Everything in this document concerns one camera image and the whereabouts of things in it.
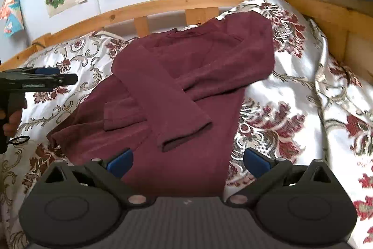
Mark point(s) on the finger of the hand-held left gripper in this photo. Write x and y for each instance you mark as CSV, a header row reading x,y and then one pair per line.
x,y
43,71
52,80

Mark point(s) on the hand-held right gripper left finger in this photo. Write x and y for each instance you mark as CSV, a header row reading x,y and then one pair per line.
x,y
121,161

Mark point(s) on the wooden bed frame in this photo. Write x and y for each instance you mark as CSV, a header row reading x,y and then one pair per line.
x,y
174,2

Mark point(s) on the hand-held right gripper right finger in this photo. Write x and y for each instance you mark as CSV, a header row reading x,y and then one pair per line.
x,y
256,161

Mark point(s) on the orange-haired cartoon wall poster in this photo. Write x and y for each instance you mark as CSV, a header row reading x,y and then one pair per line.
x,y
13,12

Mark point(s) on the person's left hand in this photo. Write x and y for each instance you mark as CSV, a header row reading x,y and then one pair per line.
x,y
13,126

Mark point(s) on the maroon long-sleeved shirt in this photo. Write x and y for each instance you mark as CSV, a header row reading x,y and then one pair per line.
x,y
180,85

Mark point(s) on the white floral satin blanket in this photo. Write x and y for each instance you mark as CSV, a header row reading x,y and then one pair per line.
x,y
291,97

